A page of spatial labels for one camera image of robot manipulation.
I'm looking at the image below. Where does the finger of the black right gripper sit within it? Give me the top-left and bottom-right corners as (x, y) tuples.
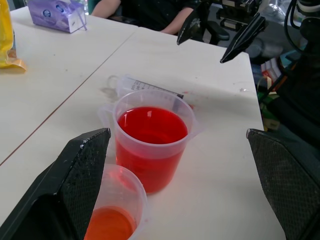
(176, 6), (204, 46)
(219, 12), (268, 64)

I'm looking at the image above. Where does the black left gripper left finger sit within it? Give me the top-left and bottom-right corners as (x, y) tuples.
(0, 127), (112, 240)

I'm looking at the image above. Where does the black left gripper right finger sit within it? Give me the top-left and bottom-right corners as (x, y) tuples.
(246, 128), (320, 240)

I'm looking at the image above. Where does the small beaker orange liquid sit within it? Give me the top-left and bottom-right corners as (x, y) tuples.
(83, 163), (148, 240)

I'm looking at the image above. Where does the empty clear measuring cup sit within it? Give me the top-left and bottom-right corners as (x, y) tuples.
(107, 74), (195, 110)

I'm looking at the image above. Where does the large beaker red liquid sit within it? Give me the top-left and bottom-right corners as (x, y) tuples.
(97, 89), (207, 195)

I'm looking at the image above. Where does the black office chair armrest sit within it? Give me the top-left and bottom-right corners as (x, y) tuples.
(206, 20), (230, 46)

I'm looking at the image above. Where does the red and white carton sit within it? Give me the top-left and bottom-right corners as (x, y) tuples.
(260, 58), (283, 82)

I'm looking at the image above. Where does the person in dark shirt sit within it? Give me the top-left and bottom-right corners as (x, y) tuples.
(91, 0), (198, 35)

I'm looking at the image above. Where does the dark robot body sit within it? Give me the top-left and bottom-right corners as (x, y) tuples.
(271, 17), (320, 153)

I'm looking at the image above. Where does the purple tissue box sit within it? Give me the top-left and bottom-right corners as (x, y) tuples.
(26, 0), (88, 34)

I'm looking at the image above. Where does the yellow plastic bag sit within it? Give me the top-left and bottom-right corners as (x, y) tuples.
(0, 0), (27, 74)

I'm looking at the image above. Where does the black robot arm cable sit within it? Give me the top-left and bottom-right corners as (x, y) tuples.
(284, 0), (312, 53)

